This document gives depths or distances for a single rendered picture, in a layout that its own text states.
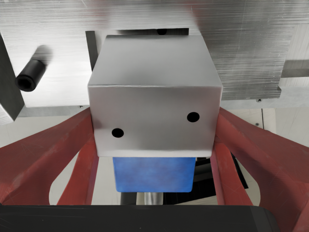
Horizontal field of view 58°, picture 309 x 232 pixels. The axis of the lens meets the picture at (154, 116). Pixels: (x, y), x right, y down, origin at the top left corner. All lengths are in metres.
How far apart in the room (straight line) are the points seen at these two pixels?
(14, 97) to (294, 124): 1.36
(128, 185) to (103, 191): 1.48
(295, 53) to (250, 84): 0.05
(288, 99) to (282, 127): 1.17
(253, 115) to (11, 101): 0.85
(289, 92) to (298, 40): 0.11
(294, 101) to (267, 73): 0.14
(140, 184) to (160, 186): 0.01
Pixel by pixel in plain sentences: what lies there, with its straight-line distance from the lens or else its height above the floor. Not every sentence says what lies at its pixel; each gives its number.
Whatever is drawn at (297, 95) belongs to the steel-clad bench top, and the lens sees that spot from 0.31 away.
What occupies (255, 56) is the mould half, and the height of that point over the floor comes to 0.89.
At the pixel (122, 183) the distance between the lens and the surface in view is 0.16.
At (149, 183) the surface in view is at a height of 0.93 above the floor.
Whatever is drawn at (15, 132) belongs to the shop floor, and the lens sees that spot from 1.44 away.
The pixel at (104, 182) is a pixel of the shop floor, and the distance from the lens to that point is 1.58.
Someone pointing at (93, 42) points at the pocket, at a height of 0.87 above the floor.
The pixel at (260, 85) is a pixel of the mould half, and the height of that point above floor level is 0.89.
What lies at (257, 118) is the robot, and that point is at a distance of 1.01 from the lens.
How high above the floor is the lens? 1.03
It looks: 54 degrees down
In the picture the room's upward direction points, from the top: 176 degrees clockwise
